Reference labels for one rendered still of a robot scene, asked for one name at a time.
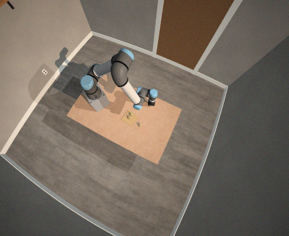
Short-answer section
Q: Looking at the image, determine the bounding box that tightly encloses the tan flat mat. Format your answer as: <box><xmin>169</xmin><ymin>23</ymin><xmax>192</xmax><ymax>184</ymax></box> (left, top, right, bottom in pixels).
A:
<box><xmin>121</xmin><ymin>110</ymin><xmax>138</xmax><ymax>126</ymax></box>

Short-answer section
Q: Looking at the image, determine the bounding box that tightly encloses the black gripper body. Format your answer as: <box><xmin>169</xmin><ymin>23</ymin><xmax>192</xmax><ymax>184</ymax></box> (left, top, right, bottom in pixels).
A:
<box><xmin>148</xmin><ymin>99</ymin><xmax>156</xmax><ymax>106</ymax></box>

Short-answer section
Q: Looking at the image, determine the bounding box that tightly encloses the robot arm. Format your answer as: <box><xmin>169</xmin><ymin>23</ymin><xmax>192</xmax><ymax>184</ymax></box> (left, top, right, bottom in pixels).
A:
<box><xmin>81</xmin><ymin>48</ymin><xmax>157</xmax><ymax>110</ymax></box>

